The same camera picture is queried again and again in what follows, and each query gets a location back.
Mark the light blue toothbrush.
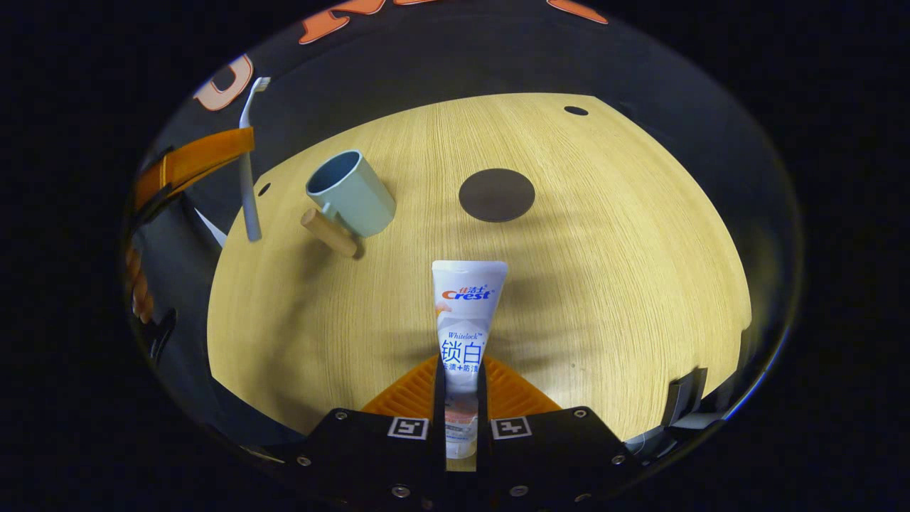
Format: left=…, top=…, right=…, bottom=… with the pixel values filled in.
left=238, top=77, right=272, bottom=242

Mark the black backdrop cloth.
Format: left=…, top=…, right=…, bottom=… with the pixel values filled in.
left=135, top=0, right=803, bottom=399

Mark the light blue cup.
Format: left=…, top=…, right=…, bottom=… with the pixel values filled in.
left=301, top=149, right=397, bottom=259

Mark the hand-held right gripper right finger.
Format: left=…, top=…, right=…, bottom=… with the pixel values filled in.
left=476, top=354, right=644, bottom=511

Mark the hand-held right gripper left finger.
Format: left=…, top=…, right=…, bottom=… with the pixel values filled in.
left=274, top=354, right=447, bottom=511

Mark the white toothpaste tube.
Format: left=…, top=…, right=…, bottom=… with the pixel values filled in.
left=432, top=260, right=509, bottom=459

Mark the dark round coaster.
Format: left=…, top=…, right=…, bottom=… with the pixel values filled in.
left=459, top=169, right=536, bottom=223

